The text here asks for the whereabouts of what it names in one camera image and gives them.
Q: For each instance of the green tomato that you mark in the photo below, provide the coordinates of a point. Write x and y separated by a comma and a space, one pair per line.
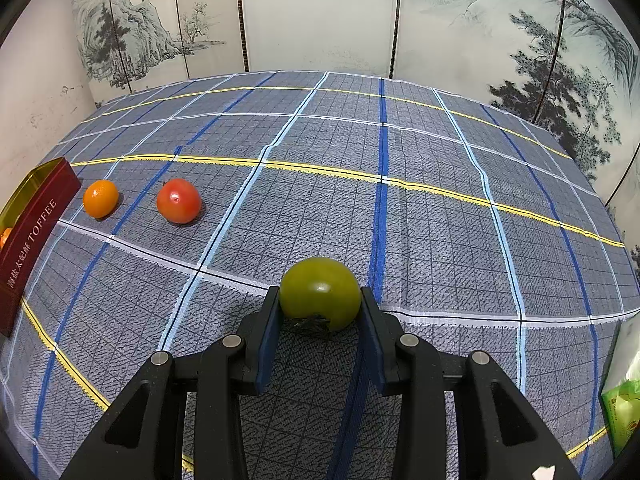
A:
320, 285

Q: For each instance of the orange tangerine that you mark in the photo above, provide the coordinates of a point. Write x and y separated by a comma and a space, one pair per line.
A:
100, 199
5, 238

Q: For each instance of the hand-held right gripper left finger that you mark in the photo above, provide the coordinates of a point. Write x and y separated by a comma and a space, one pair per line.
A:
267, 340

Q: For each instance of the green snack packet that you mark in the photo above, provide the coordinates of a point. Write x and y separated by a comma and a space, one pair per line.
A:
622, 415

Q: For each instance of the white plastic bag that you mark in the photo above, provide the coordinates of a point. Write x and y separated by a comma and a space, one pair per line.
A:
629, 355

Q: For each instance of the landscape painted folding screen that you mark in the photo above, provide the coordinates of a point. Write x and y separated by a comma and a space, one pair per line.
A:
325, 10

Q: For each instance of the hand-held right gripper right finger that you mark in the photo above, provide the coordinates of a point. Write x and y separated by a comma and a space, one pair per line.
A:
372, 340

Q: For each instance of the red tomato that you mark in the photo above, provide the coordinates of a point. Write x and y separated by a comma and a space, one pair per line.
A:
178, 201

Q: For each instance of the golden tin box red sides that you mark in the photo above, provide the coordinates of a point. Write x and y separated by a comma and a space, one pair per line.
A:
35, 240

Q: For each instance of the white paper scrap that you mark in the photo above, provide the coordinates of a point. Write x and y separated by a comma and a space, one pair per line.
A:
545, 474

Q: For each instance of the blue grey plaid tablecloth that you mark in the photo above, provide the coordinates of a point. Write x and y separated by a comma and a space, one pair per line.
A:
425, 240

